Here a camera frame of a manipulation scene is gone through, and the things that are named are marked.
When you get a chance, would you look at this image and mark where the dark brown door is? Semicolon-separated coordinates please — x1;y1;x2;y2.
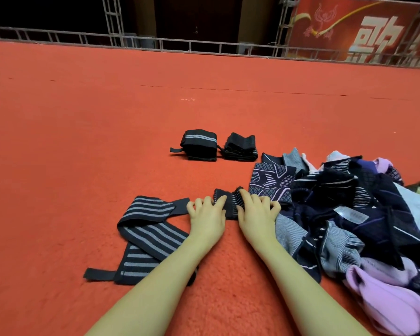
154;0;242;46

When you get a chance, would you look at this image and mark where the heap of dark patterned socks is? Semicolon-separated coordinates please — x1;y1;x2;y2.
248;148;420;336

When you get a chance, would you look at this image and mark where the grey metal railing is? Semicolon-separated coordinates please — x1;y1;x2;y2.
0;26;420;69

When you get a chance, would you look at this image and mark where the person's left forearm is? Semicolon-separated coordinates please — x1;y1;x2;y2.
87;238;218;336

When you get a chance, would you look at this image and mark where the red banner with white print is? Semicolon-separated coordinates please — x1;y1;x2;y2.
287;0;420;67

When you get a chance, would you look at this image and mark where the grey metal truss tower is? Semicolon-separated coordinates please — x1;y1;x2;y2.
101;0;125;48
274;0;301;59

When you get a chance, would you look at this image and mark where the person's right hand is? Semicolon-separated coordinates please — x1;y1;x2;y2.
237;189;282;252

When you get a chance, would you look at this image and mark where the person's left hand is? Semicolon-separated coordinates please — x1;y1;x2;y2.
186;195;228;252

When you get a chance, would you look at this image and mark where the person's right forearm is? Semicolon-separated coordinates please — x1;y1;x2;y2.
255;238;372;336

